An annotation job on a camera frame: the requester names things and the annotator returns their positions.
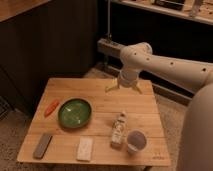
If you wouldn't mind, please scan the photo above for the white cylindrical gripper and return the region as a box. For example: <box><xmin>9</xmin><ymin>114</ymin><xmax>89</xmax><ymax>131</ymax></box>
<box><xmin>105</xmin><ymin>69</ymin><xmax>142</xmax><ymax>94</ymax></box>

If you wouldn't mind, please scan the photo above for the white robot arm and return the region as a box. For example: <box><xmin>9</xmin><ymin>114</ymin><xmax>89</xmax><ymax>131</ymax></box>
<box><xmin>107</xmin><ymin>43</ymin><xmax>213</xmax><ymax>171</ymax></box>

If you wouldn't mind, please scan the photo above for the metal base beam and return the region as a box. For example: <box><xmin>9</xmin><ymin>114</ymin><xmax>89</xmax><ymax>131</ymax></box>
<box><xmin>97</xmin><ymin>37</ymin><xmax>148</xmax><ymax>61</ymax></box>

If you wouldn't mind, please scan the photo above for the clear plastic cup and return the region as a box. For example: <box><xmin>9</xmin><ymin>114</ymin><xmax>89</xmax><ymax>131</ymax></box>
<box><xmin>127</xmin><ymin>130</ymin><xmax>147</xmax><ymax>155</ymax></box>

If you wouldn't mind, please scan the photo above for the green round plate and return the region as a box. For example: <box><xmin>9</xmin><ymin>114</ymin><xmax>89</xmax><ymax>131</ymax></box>
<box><xmin>58</xmin><ymin>98</ymin><xmax>92</xmax><ymax>129</ymax></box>

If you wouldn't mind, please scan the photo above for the wooden table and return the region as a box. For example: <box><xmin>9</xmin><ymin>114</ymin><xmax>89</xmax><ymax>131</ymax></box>
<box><xmin>17</xmin><ymin>78</ymin><xmax>171</xmax><ymax>166</ymax></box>

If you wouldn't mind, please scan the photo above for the beige sponge block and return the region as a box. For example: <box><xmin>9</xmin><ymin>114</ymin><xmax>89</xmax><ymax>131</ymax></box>
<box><xmin>76</xmin><ymin>137</ymin><xmax>93</xmax><ymax>161</ymax></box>

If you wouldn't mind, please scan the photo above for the orange carrot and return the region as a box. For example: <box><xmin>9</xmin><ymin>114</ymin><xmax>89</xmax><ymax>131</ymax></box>
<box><xmin>44</xmin><ymin>100</ymin><xmax>59</xmax><ymax>117</ymax></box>

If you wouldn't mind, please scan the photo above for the vertical metal pole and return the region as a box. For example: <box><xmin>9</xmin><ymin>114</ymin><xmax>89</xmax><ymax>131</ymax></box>
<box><xmin>107</xmin><ymin>0</ymin><xmax>111</xmax><ymax>42</ymax></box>

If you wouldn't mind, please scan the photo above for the wooden shelf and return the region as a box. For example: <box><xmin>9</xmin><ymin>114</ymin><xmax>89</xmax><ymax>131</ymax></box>
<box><xmin>111</xmin><ymin>0</ymin><xmax>213</xmax><ymax>26</ymax></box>

